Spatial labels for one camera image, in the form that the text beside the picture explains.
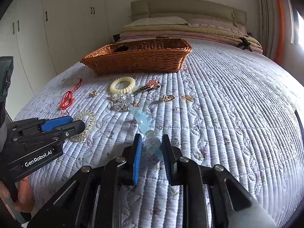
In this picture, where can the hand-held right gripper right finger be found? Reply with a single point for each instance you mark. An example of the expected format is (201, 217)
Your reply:
(169, 161)

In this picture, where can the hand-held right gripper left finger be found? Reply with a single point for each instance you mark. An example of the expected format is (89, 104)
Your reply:
(137, 159)

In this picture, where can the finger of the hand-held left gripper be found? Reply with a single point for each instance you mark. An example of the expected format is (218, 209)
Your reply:
(57, 123)
(74, 127)

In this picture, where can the light blue hair clip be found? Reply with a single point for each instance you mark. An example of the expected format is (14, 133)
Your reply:
(140, 118)

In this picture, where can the crystal bead hair ornament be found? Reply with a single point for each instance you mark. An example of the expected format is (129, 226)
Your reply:
(123, 106)

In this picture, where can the gold triangle brooch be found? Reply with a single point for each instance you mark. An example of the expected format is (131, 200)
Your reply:
(169, 97)

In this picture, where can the gold hair clip pink ornament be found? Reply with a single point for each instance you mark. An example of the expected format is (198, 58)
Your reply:
(153, 84)

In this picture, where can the brown wicker basket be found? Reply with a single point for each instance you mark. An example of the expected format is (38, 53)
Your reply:
(133, 59)

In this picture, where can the person's left hand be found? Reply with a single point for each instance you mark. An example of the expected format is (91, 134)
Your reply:
(26, 194)

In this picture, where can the lavender floral quilted bedspread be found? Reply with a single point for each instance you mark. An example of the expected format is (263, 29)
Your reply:
(225, 111)

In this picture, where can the dark hair claw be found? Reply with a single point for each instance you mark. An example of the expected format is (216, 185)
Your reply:
(122, 48)

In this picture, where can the white wardrobe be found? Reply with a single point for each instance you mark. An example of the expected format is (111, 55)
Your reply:
(59, 28)

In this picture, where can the pink folded quilt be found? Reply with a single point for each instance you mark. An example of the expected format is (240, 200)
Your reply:
(213, 38)

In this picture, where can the cream pillow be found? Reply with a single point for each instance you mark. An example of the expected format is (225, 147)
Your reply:
(156, 21)

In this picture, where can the yellow folded quilt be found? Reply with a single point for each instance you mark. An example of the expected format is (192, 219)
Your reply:
(201, 30)

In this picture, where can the small black tripod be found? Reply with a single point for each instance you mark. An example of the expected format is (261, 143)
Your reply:
(244, 43)

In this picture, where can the pink pillow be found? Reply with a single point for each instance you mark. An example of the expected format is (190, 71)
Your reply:
(209, 23)

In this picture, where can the beige padded headboard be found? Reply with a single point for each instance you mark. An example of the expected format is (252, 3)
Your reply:
(190, 7)

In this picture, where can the grey curtain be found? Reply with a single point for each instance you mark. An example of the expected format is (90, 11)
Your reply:
(264, 16)

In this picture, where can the orange curtain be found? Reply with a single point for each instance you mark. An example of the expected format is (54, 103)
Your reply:
(280, 23)

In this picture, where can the window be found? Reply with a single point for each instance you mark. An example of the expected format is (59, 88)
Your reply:
(299, 28)

